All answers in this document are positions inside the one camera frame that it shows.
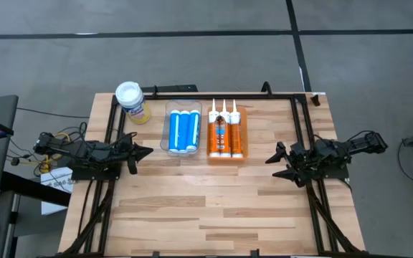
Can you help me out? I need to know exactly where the black desk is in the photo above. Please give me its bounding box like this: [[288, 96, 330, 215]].
[[0, 171, 72, 258]]

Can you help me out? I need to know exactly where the blue silicone tube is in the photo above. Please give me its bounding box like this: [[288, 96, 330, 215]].
[[178, 110, 191, 152], [187, 109, 201, 152], [168, 110, 181, 151]]

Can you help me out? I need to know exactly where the yellow Lysol wipes canister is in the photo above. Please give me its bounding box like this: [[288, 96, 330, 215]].
[[115, 81, 153, 125]]

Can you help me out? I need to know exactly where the black power strip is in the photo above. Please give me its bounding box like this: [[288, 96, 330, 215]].
[[141, 84, 199, 96]]

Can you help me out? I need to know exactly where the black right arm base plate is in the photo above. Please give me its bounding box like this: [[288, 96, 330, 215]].
[[297, 150, 351, 182]]

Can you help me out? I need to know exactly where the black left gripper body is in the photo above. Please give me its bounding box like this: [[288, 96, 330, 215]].
[[109, 131, 139, 176]]

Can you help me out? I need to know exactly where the yellow cable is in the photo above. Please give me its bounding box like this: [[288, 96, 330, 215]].
[[36, 131, 72, 175]]

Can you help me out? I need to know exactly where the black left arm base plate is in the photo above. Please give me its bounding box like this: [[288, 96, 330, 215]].
[[67, 157, 121, 181]]

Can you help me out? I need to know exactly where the orange sealant tube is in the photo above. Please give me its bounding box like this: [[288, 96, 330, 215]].
[[229, 99, 245, 158], [208, 99, 222, 158]]

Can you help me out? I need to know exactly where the white printed paper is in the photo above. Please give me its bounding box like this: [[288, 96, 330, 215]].
[[40, 166, 75, 216]]

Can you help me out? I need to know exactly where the clear plastic bin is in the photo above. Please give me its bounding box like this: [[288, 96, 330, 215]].
[[159, 99, 203, 158]]

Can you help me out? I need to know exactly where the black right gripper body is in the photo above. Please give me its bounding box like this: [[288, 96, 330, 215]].
[[281, 141, 317, 188]]

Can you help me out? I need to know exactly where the orange translucent plastic bin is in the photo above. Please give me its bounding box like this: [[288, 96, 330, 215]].
[[206, 105, 249, 161]]

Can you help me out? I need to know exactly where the black metal table frame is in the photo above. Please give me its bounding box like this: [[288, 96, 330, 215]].
[[59, 91, 367, 258]]

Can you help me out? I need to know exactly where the brown blue-marked sealant tube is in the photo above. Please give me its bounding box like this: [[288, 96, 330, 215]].
[[219, 99, 233, 158]]

